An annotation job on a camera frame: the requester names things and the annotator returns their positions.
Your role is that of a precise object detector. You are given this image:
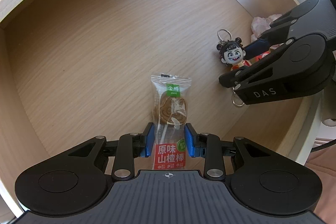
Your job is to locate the cartoon boy keychain figure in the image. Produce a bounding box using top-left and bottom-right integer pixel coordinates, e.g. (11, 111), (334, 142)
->
(217, 29), (252, 107)

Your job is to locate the hawthorn lollipop clear wrapper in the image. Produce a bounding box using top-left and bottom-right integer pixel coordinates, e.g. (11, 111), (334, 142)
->
(150, 74), (192, 170)

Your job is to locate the red yellow toy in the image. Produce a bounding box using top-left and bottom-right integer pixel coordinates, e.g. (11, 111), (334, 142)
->
(255, 50), (271, 61)

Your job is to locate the wooden desk drawer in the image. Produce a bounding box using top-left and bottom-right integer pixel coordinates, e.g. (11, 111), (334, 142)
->
(1, 0), (319, 216)

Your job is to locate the pink white plastic bag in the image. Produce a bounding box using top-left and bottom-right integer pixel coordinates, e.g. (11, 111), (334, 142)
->
(251, 14), (282, 42)

